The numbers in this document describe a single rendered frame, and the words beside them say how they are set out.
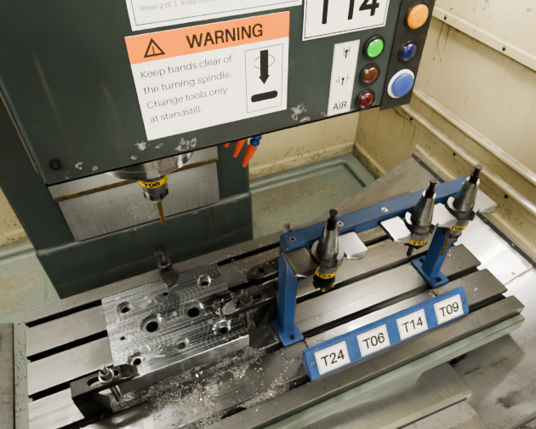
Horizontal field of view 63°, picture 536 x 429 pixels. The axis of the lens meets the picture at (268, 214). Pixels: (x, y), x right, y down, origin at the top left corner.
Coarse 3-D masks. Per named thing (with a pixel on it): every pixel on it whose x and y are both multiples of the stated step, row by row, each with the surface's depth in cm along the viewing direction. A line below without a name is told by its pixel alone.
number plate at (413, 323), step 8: (416, 312) 107; (424, 312) 107; (400, 320) 105; (408, 320) 106; (416, 320) 107; (424, 320) 107; (400, 328) 105; (408, 328) 106; (416, 328) 107; (424, 328) 107; (400, 336) 106; (408, 336) 106
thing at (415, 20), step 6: (420, 6) 47; (414, 12) 47; (420, 12) 47; (426, 12) 47; (408, 18) 47; (414, 18) 47; (420, 18) 48; (426, 18) 48; (408, 24) 48; (414, 24) 48; (420, 24) 48
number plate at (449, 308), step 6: (444, 300) 109; (450, 300) 110; (456, 300) 110; (438, 306) 109; (444, 306) 109; (450, 306) 110; (456, 306) 110; (438, 312) 109; (444, 312) 109; (450, 312) 110; (456, 312) 110; (462, 312) 111; (438, 318) 109; (444, 318) 109; (450, 318) 110
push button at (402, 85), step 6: (396, 78) 52; (402, 78) 52; (408, 78) 52; (396, 84) 52; (402, 84) 53; (408, 84) 53; (396, 90) 53; (402, 90) 53; (408, 90) 54; (396, 96) 54
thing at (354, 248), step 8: (344, 232) 90; (352, 232) 90; (344, 240) 88; (352, 240) 88; (360, 240) 88; (344, 248) 87; (352, 248) 87; (360, 248) 87; (352, 256) 85; (360, 256) 86
